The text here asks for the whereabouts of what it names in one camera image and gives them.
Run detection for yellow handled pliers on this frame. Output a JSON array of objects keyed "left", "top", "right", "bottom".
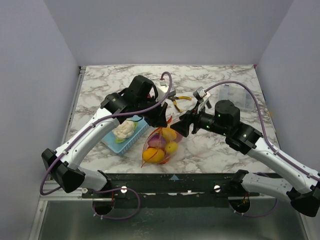
[{"left": 169, "top": 95, "right": 193, "bottom": 113}]

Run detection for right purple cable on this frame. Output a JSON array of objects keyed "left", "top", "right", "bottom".
[{"left": 206, "top": 81, "right": 320, "bottom": 218}]

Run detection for yellow bell pepper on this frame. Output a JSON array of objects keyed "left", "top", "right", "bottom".
[{"left": 161, "top": 127, "right": 177, "bottom": 142}]

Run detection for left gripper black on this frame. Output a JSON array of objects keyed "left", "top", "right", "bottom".
[{"left": 135, "top": 96, "right": 169, "bottom": 128}]

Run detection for yellow orange fruit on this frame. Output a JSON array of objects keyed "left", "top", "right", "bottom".
[{"left": 142, "top": 147, "right": 165, "bottom": 164}]

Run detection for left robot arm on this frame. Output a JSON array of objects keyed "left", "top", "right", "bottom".
[{"left": 41, "top": 75, "right": 172, "bottom": 198}]

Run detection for aluminium frame rail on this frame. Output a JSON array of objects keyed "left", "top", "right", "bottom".
[{"left": 28, "top": 66, "right": 86, "bottom": 240}]

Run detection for clear zip bag orange zipper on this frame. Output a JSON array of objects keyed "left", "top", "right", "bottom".
[{"left": 141, "top": 116, "right": 183, "bottom": 167}]

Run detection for purple onion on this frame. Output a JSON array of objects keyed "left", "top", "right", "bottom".
[{"left": 147, "top": 133, "right": 167, "bottom": 149}]

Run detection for yellow lemon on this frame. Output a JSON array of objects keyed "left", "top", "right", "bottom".
[{"left": 164, "top": 141, "right": 179, "bottom": 155}]

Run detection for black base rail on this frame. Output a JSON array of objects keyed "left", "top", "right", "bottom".
[{"left": 82, "top": 173, "right": 248, "bottom": 209}]

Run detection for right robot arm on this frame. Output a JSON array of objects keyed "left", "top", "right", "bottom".
[{"left": 170, "top": 100, "right": 320, "bottom": 217}]

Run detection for blue plastic basket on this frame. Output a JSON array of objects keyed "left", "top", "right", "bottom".
[{"left": 101, "top": 115, "right": 149, "bottom": 156}]

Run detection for white green cauliflower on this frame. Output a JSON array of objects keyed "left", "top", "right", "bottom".
[{"left": 112, "top": 120, "right": 138, "bottom": 143}]

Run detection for clear plastic parts box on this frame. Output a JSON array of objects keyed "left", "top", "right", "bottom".
[{"left": 218, "top": 84, "right": 255, "bottom": 112}]

